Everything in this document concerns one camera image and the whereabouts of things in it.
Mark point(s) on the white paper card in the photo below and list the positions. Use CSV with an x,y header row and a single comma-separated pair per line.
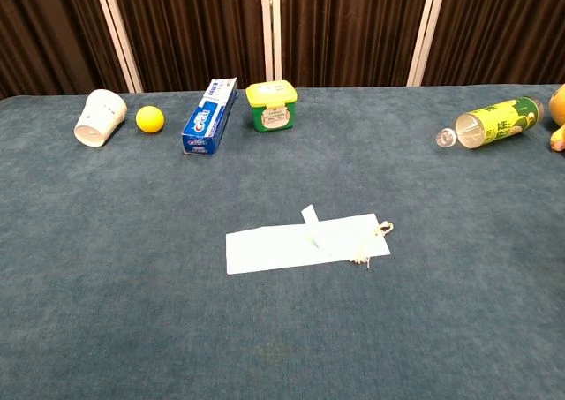
x,y
269,250

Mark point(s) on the green container yellow lid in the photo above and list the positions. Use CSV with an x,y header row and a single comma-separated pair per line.
x,y
271,106

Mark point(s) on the blue white toothpaste box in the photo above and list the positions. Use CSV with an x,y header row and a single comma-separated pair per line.
x,y
207,122

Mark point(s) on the yellow ball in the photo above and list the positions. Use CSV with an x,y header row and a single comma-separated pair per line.
x,y
150,118

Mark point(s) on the blue felt table cloth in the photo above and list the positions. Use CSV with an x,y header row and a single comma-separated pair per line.
x,y
132,263

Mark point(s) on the dark curtain screen panel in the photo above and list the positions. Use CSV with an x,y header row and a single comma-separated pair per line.
x,y
499,29
348,29
194,29
44,33

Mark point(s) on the white paper cup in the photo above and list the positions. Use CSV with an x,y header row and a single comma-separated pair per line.
x,y
99,117

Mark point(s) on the plastic bottle green label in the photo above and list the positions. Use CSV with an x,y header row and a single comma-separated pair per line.
x,y
499,122

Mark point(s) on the yellow plush duck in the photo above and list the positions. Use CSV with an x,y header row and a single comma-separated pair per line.
x,y
559,108

